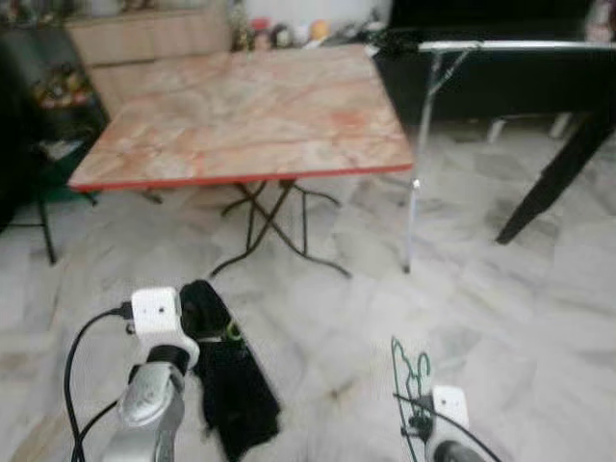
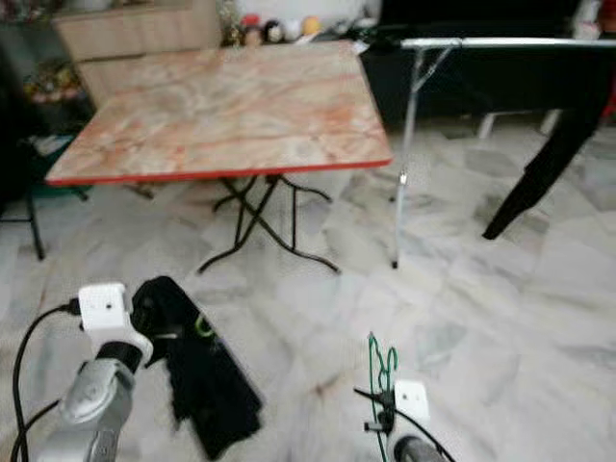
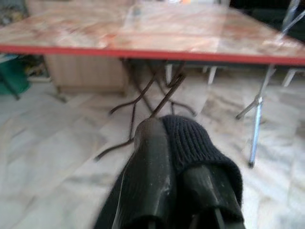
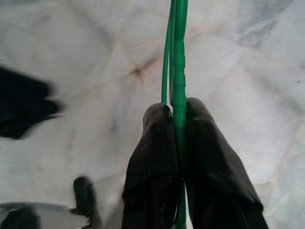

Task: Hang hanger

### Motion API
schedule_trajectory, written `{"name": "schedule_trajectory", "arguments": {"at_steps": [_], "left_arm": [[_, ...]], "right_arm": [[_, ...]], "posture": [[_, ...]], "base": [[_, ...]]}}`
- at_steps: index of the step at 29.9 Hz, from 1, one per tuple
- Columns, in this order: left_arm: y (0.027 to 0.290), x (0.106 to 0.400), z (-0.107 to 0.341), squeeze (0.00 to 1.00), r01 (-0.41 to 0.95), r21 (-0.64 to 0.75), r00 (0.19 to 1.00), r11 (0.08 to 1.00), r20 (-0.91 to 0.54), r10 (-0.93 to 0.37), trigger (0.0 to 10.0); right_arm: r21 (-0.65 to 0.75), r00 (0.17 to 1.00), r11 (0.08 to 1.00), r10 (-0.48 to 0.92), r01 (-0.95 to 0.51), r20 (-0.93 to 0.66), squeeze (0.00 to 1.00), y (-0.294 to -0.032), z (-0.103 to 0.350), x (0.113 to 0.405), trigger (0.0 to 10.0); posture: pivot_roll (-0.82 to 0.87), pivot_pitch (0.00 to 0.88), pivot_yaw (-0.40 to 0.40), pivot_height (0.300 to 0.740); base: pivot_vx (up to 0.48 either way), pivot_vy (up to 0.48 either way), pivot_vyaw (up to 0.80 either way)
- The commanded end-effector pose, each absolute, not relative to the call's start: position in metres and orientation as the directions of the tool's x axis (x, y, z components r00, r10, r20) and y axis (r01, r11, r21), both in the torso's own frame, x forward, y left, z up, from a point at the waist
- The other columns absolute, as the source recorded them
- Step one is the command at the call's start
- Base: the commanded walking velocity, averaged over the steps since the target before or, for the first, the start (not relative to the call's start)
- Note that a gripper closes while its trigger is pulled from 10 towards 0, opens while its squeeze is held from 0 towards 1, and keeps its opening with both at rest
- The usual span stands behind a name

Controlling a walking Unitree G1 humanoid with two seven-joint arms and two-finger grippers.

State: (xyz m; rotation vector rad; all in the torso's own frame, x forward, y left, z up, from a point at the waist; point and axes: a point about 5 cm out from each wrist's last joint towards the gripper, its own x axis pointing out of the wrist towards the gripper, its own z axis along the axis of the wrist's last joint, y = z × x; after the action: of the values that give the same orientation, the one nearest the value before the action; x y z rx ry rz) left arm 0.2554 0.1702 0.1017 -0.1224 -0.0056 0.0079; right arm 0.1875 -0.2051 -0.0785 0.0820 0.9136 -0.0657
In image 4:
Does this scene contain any black robot right foot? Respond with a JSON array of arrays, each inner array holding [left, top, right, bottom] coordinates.
[[73, 176, 102, 226]]

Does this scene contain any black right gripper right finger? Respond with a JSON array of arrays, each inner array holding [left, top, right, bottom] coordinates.
[[183, 97, 270, 229]]

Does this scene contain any green plastic hanger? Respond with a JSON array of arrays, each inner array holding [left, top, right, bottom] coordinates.
[[159, 0, 190, 229]]

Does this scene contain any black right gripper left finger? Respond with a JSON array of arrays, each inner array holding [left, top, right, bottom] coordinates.
[[122, 103, 184, 229]]

